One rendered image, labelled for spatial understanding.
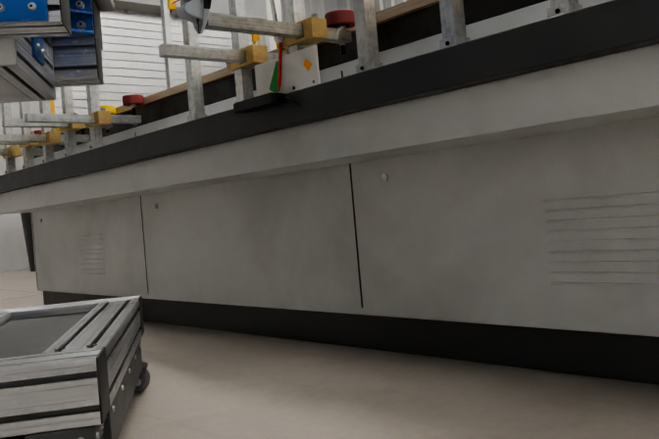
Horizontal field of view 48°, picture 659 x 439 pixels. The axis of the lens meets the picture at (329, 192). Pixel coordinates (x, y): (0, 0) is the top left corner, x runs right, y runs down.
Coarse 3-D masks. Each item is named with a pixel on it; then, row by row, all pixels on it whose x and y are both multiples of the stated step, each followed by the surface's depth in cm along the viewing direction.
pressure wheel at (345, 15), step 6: (330, 12) 190; (336, 12) 189; (342, 12) 189; (348, 12) 190; (330, 18) 190; (336, 18) 189; (342, 18) 189; (348, 18) 189; (354, 18) 191; (330, 24) 190; (336, 24) 192; (342, 24) 192; (348, 24) 193; (354, 24) 192; (342, 48) 192; (342, 54) 192
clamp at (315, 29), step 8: (304, 24) 182; (312, 24) 180; (320, 24) 182; (304, 32) 182; (312, 32) 180; (320, 32) 181; (288, 40) 187; (296, 40) 184; (304, 40) 183; (312, 40) 184; (320, 40) 184
